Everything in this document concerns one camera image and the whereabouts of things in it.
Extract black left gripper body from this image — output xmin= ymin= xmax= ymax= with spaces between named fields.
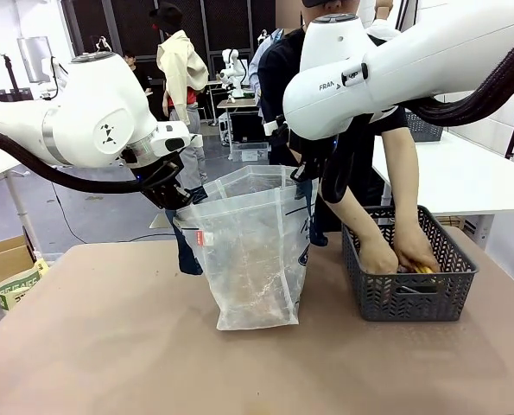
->
xmin=139 ymin=159 xmax=194 ymax=211

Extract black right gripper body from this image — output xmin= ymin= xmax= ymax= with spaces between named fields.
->
xmin=275 ymin=122 xmax=333 ymax=170

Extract clear shopping bag navy handles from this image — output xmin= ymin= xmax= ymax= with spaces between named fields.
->
xmin=172 ymin=164 xmax=320 ymax=332

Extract yellow packaged item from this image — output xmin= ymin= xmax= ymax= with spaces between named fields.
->
xmin=407 ymin=261 xmax=439 ymax=276

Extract grey plastic basket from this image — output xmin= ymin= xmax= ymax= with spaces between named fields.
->
xmin=341 ymin=205 xmax=481 ymax=322
xmin=405 ymin=110 xmax=446 ymax=143

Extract person's left forearm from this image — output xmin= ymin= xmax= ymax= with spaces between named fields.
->
xmin=381 ymin=125 xmax=422 ymax=237

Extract person's right forearm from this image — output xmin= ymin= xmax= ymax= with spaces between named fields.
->
xmin=325 ymin=185 xmax=385 ymax=256

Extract person's right hand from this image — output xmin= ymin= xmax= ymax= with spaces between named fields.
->
xmin=358 ymin=236 xmax=400 ymax=275

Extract person's left hand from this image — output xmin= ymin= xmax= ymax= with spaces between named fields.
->
xmin=393 ymin=227 xmax=441 ymax=272

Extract clear storage container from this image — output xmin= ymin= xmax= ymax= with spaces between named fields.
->
xmin=231 ymin=142 xmax=270 ymax=163

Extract white computer tower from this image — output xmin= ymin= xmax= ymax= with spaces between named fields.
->
xmin=218 ymin=112 xmax=232 ymax=146

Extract small wooden robot desk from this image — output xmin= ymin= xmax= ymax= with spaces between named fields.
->
xmin=216 ymin=97 xmax=260 ymax=162

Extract person in black T-shirt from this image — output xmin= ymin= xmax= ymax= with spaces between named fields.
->
xmin=256 ymin=0 xmax=411 ymax=247

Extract mannequin with beige hoodie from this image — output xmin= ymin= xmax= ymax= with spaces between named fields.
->
xmin=149 ymin=2 xmax=210 ymax=188

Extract seated person in black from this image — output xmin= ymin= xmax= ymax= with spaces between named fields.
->
xmin=122 ymin=49 xmax=155 ymax=93

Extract figure in white shirt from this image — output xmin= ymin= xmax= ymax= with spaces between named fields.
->
xmin=365 ymin=0 xmax=403 ymax=43

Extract white side table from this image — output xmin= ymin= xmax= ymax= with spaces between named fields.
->
xmin=371 ymin=128 xmax=514 ymax=251

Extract green and white carton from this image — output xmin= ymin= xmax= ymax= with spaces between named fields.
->
xmin=0 ymin=258 xmax=50 ymax=311

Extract brown cardboard box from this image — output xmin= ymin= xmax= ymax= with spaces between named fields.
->
xmin=0 ymin=235 xmax=37 ymax=291

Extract silver reflector panel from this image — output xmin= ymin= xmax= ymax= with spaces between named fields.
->
xmin=16 ymin=36 xmax=53 ymax=83

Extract black tripod stand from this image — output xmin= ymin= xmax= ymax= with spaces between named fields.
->
xmin=0 ymin=54 xmax=23 ymax=93

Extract grey mannequin base plate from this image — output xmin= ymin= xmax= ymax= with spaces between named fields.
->
xmin=149 ymin=214 xmax=176 ymax=230

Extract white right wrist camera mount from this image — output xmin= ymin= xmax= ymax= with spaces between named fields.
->
xmin=263 ymin=121 xmax=290 ymax=137

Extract black left arm cable sleeve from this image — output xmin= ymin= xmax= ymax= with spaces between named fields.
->
xmin=0 ymin=122 xmax=171 ymax=195

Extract black arm cable sleeve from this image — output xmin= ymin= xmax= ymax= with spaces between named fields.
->
xmin=319 ymin=29 xmax=514 ymax=204
xmin=0 ymin=122 xmax=171 ymax=195

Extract black floor cable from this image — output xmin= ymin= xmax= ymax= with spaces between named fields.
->
xmin=48 ymin=181 xmax=176 ymax=244

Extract black right arm cable sleeve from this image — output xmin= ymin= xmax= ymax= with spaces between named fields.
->
xmin=319 ymin=29 xmax=514 ymax=204

